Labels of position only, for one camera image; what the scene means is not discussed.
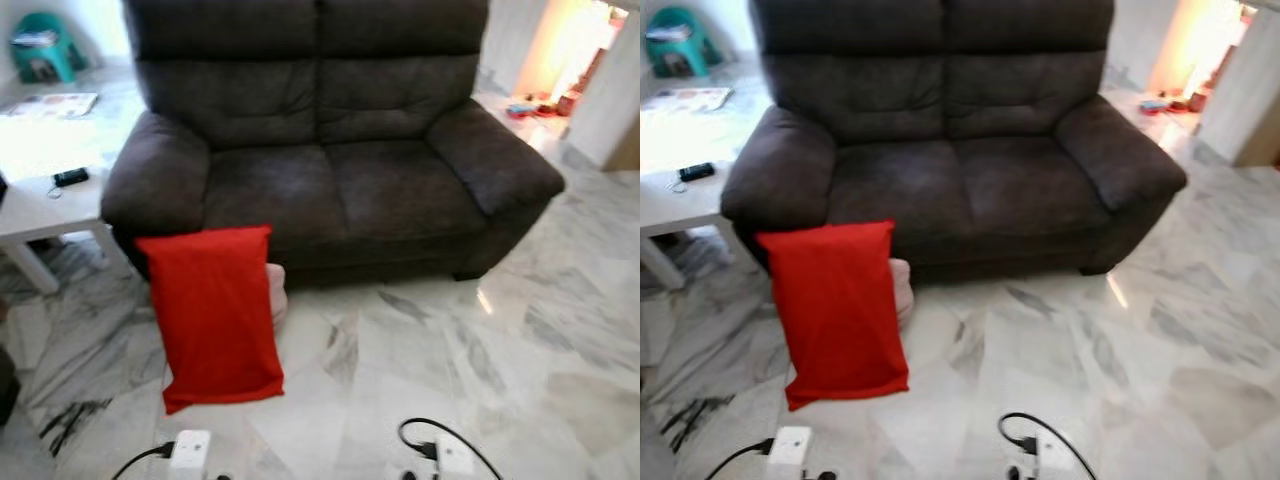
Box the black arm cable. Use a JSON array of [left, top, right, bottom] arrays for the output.
[[998, 412, 1099, 480], [110, 442, 176, 480], [398, 417, 504, 480], [705, 438, 776, 480]]

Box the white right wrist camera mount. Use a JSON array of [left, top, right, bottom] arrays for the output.
[[1035, 432, 1076, 473], [435, 437, 476, 476]]

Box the printed magazine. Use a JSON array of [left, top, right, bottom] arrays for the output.
[[5, 92, 99, 119], [655, 87, 734, 112]]

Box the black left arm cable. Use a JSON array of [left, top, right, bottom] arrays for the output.
[[705, 438, 776, 480], [110, 442, 176, 480]]

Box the red pillow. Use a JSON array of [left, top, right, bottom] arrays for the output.
[[135, 225, 286, 416], [755, 220, 911, 412]]

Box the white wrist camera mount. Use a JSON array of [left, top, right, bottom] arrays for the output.
[[435, 437, 476, 476], [1035, 432, 1076, 473], [168, 430, 212, 471], [767, 426, 813, 466]]

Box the pale pink cushion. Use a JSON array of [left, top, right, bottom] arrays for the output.
[[265, 263, 289, 329], [890, 258, 914, 323]]

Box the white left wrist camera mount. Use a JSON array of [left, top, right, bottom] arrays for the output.
[[767, 426, 813, 466], [168, 430, 212, 471]]

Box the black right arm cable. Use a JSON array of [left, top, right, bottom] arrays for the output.
[[398, 417, 504, 480], [998, 412, 1099, 480]]

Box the white low table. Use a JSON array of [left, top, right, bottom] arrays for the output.
[[640, 160, 746, 291], [0, 165, 126, 296]]

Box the teal plastic stool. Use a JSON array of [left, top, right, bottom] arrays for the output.
[[645, 8, 723, 79], [10, 12, 86, 85]]

